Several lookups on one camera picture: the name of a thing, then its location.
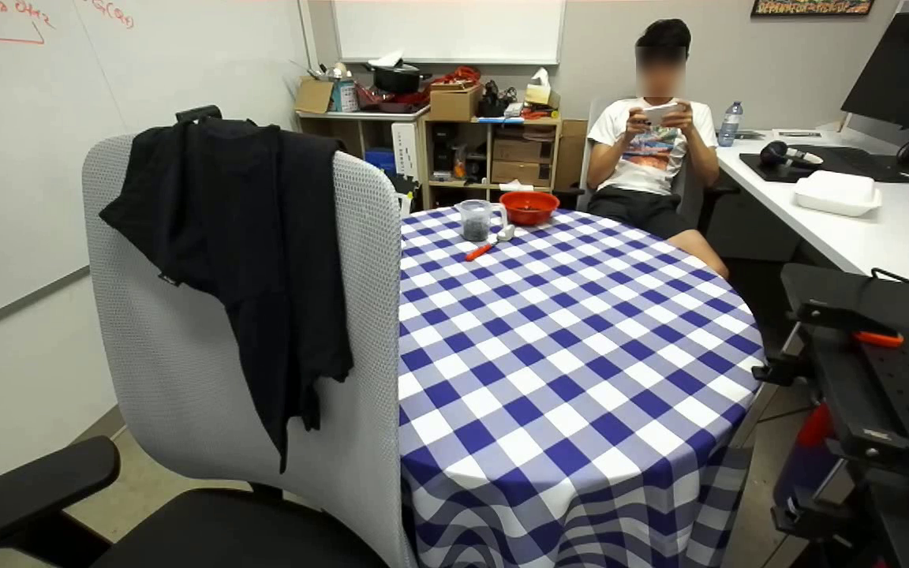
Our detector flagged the black clothing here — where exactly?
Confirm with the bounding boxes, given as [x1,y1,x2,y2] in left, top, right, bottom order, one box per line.
[97,116,358,472]

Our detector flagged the red marker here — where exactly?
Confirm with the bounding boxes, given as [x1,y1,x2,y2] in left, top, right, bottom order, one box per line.
[464,236,503,264]

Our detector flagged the clear glass cup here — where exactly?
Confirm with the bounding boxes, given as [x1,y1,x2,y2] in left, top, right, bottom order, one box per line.
[458,195,496,246]

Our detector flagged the red bowl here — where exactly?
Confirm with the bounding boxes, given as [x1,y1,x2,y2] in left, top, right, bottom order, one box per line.
[498,187,561,231]

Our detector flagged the wooden storage shelf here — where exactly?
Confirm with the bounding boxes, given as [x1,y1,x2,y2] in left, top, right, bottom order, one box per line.
[293,103,565,212]

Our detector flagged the large shelf cardboard box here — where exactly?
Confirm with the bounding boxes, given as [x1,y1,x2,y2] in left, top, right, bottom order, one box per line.
[489,128,558,190]

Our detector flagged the blue white checkered tablecloth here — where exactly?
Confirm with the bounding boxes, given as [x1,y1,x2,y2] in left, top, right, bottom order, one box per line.
[396,202,767,568]

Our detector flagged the cardboard box with red items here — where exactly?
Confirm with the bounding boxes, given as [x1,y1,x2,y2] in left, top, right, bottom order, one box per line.
[427,66,485,123]

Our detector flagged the seated person in white shirt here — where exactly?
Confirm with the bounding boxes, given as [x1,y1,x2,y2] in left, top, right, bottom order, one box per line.
[584,14,731,279]

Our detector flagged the small open cardboard box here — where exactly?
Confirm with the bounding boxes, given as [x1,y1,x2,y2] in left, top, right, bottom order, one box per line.
[293,73,342,120]

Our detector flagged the gray office chair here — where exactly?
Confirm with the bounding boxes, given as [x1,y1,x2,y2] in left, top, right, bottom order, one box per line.
[0,133,419,568]

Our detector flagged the clear water bottle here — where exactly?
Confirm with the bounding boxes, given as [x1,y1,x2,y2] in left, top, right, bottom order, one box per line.
[717,96,746,151]

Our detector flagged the black headphones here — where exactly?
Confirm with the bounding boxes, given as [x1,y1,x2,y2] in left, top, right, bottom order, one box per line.
[754,135,826,177]

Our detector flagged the white foam container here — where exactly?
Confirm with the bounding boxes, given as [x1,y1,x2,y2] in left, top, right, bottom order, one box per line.
[793,167,884,220]

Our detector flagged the black desk mat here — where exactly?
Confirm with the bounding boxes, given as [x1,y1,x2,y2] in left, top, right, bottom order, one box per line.
[740,142,909,187]

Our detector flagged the white desk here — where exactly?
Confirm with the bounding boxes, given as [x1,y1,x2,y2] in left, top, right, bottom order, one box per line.
[713,123,909,297]

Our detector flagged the black robot cart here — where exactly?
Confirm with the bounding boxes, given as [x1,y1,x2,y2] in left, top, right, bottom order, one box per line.
[767,263,909,568]

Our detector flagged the black computer monitor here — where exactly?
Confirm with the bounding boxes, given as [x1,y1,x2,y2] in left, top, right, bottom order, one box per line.
[840,9,909,135]

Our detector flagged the orange handled clamp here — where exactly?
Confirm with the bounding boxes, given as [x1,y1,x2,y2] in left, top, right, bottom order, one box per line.
[850,329,909,354]

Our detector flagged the wall whiteboard with writing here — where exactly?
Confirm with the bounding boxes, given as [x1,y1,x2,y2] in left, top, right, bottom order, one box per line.
[0,0,310,342]

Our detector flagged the framed wall picture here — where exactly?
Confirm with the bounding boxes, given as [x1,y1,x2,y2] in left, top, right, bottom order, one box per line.
[749,0,878,19]

